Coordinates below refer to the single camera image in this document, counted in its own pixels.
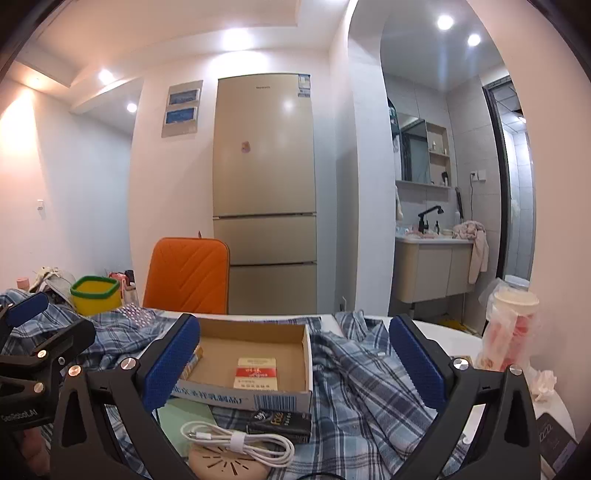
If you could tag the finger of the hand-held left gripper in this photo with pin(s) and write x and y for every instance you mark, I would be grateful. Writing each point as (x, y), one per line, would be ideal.
(69, 336)
(28, 308)

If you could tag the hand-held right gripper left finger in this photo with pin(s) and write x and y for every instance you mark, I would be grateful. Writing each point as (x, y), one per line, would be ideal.
(171, 364)

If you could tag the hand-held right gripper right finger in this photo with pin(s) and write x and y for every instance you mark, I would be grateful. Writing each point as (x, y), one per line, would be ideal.
(418, 364)

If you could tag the green cloth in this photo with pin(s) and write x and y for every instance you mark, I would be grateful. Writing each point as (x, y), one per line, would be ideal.
(184, 422)

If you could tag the cardboard box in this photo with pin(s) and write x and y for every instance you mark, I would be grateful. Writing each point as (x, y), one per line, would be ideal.
(277, 350)

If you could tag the beige round slotted disc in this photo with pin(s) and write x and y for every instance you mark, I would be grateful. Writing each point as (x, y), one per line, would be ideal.
(217, 464)

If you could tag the black tissue pack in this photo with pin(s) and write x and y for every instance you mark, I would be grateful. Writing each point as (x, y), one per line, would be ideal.
(279, 424)

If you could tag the person's left hand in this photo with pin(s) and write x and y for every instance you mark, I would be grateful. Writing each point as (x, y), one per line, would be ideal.
(33, 450)

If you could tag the pink cup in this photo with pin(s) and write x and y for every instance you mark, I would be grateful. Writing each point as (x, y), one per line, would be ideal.
(21, 282)

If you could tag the white bag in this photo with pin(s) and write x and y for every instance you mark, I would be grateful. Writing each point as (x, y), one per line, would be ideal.
(53, 279)

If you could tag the yellow container with green rim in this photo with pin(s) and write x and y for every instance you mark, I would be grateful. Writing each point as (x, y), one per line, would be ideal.
(94, 300)

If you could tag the sequined cloth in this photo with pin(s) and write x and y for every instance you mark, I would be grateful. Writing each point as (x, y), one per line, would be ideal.
(134, 314)

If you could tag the blue plaid shirt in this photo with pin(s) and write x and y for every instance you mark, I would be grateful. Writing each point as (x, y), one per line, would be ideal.
(351, 369)

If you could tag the red item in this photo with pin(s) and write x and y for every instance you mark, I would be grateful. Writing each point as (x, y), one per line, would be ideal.
(119, 278)

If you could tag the red and white packet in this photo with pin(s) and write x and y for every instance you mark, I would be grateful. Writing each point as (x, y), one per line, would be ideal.
(255, 374)

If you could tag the orange chair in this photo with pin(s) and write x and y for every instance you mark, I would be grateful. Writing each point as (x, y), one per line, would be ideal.
(189, 277)

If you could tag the beige vanity cabinet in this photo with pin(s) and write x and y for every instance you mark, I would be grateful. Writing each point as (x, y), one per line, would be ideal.
(429, 267)

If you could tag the crumpled white tissue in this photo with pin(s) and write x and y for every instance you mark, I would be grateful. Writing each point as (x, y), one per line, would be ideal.
(542, 385)

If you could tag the pink towel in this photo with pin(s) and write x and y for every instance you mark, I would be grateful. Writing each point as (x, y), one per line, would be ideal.
(478, 249)

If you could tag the white toilet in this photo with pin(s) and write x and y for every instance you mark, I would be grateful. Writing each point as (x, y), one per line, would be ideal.
(517, 280)

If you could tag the black faucet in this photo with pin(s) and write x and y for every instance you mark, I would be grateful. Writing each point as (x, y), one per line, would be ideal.
(427, 217)

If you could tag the dark pouch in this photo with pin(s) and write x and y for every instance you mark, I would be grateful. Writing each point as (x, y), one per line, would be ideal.
(554, 443)

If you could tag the black hair tool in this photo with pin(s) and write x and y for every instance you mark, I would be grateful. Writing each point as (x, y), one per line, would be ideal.
(460, 207)

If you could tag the beige refrigerator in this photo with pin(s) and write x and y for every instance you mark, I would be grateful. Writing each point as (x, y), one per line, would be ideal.
(265, 184)

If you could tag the bathroom mirror cabinet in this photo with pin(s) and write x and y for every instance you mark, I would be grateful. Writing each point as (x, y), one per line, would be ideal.
(422, 150)

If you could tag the ceiling spotlight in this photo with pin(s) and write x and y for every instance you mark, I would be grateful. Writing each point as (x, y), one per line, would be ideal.
(105, 76)
(445, 21)
(132, 107)
(235, 39)
(474, 40)

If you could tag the fridge magnet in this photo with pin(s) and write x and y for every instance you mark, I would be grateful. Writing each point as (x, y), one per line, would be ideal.
(244, 146)

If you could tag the bathroom wall socket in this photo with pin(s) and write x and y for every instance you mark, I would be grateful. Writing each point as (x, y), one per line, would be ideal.
(478, 175)

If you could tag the wall electrical panel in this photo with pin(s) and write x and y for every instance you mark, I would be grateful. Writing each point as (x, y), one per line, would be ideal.
(183, 108)

